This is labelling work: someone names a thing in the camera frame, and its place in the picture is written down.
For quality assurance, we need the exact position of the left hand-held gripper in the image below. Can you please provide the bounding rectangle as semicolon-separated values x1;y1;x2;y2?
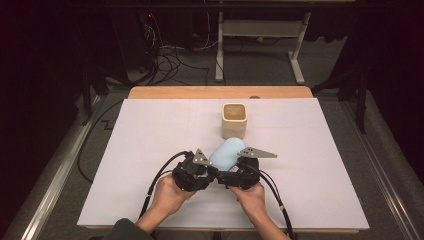
171;148;219;193

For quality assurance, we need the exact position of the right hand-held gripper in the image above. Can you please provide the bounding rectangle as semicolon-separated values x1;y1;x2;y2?
217;146;278;191

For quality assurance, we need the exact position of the person's dark sleeve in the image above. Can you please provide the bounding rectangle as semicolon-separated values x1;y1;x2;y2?
101;218;155;240

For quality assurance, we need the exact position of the wooden table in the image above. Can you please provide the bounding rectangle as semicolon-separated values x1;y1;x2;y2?
127;85;314;100

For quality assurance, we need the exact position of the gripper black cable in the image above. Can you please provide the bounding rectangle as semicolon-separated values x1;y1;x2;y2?
138;150;192;219
258;169;296;240

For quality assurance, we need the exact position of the person's left hand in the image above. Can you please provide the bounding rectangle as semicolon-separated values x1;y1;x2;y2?
149;174;198;223

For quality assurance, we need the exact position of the beige square cup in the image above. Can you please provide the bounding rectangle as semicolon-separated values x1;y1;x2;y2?
221;102;249;140

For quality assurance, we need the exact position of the black floor cable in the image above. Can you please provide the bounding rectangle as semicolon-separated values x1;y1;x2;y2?
76;99;125;184

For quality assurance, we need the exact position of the person's right hand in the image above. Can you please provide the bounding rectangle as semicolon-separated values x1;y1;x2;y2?
228;182;268;224

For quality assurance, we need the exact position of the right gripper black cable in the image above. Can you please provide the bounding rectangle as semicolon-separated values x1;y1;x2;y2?
258;169;296;240

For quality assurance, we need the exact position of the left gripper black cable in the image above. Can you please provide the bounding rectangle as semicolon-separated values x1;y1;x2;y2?
138;150;192;219

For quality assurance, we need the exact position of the bundle of floor cables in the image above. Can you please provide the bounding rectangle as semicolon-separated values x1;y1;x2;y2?
141;13;212;87

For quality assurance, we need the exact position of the white metal frame stand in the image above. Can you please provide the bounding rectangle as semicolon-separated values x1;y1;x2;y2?
214;11;312;85

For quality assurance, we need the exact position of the white table mat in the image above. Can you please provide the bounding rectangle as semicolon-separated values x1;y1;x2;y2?
77;97;370;231

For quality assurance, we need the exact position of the black stand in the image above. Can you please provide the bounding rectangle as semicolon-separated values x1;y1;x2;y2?
79;63;112;127
312;64;370;135

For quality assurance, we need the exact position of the metal floor rail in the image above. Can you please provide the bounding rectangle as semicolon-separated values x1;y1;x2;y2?
339;99;424;240
18;95;102;240

